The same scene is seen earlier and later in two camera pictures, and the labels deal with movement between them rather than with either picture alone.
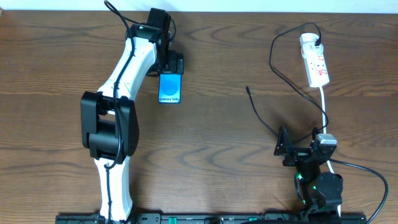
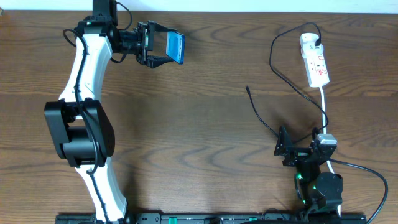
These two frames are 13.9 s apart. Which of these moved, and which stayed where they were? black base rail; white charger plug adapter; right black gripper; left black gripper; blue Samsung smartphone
Moved: left black gripper; blue Samsung smartphone
Stayed: black base rail; right black gripper; white charger plug adapter
